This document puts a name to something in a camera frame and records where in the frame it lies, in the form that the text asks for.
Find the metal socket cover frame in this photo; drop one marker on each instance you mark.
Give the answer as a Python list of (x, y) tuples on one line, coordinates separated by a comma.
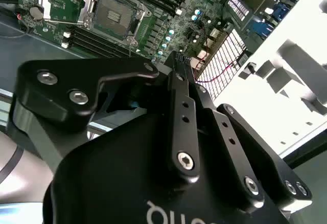
[(46, 4)]

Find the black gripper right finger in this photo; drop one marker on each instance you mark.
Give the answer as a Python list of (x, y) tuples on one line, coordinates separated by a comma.
[(237, 157)]

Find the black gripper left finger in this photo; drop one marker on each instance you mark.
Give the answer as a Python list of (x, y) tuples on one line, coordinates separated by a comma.
[(64, 86)]

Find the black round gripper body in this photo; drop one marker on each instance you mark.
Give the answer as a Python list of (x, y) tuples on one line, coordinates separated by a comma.
[(115, 183)]

